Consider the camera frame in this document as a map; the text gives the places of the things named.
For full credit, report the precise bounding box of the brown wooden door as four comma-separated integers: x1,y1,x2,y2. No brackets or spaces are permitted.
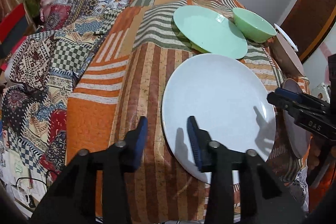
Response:
278,0,336,62

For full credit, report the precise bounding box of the red box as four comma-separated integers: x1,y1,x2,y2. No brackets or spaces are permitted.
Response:
0,2,26,39

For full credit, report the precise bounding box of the white bowl with brown dots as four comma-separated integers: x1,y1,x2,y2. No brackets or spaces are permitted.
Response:
274,23,299,52

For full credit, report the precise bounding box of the beige bowl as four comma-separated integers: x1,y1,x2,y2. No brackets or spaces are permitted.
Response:
270,34,305,77

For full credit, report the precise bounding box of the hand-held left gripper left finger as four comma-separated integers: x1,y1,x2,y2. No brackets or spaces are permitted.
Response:
29,116,149,224

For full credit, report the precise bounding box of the large white plate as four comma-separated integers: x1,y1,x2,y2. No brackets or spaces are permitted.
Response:
161,53,277,185

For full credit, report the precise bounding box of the pink bunny toy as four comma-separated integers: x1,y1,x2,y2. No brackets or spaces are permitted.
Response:
39,0,55,22

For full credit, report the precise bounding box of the green plate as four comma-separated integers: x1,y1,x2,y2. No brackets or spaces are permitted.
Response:
173,5,248,60

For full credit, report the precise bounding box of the small pink plate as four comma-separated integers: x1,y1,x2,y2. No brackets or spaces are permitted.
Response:
282,78,311,159

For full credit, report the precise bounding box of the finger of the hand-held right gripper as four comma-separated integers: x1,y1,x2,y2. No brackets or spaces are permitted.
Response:
274,87,326,107
267,93,298,119

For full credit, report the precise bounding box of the green dish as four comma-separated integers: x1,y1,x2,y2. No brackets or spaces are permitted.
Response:
177,31,208,54

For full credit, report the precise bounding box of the person's right hand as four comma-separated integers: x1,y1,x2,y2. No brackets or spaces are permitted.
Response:
308,139,336,182

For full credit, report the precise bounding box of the green bowl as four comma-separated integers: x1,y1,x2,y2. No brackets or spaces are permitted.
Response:
232,7,277,43

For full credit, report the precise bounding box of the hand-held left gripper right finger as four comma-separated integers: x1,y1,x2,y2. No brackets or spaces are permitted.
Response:
187,116,310,224

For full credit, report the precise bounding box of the dark blue box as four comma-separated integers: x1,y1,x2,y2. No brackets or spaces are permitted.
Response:
0,17,29,58

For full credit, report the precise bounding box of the orange striped tablecloth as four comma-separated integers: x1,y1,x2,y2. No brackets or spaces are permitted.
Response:
66,0,313,223

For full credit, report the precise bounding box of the patterned patchwork blanket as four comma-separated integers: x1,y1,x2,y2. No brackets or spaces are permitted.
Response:
0,0,141,188

